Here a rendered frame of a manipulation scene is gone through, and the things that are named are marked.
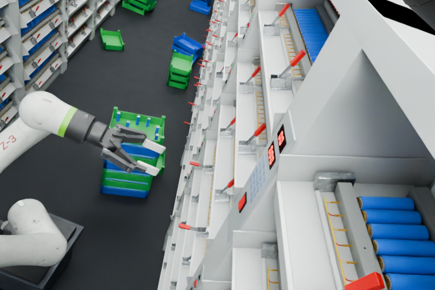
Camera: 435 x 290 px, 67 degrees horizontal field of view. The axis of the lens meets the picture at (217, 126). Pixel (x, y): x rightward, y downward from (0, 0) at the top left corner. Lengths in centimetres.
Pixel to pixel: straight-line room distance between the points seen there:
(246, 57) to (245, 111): 28
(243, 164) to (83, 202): 158
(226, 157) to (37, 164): 161
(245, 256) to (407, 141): 32
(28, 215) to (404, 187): 131
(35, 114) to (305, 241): 78
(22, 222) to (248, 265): 107
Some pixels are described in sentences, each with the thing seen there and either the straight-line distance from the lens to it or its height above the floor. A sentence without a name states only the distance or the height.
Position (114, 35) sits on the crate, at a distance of 390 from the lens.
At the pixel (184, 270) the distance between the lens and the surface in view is 121.
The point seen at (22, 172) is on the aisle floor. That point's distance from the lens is 237.
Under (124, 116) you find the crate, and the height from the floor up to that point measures 50.
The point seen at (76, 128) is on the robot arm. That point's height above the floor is 113.
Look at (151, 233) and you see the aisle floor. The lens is 213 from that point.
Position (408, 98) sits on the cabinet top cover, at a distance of 29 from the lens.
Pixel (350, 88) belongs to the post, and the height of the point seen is 166.
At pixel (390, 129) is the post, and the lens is 45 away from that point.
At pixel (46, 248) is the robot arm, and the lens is 140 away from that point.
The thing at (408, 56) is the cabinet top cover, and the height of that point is 173.
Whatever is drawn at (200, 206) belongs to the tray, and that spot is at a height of 93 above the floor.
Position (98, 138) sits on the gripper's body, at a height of 111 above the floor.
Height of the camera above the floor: 181
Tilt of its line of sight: 38 degrees down
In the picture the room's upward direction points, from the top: 22 degrees clockwise
